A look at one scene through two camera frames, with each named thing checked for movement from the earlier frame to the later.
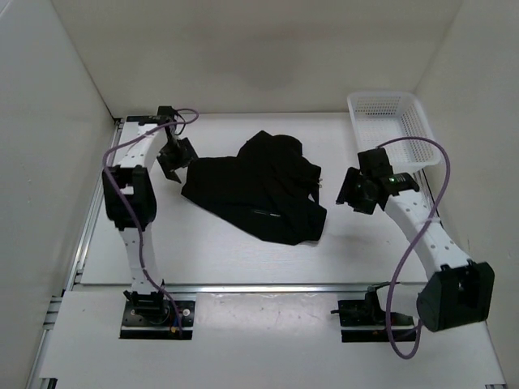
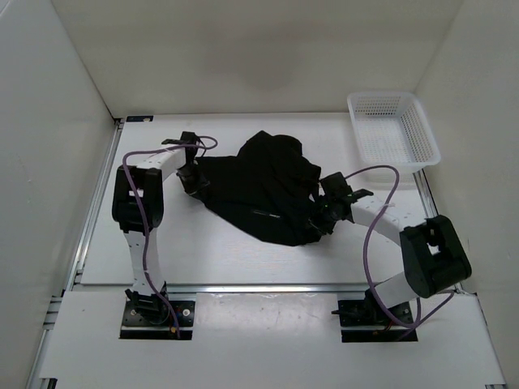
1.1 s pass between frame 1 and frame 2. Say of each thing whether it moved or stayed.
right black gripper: moved
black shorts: stayed
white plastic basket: stayed
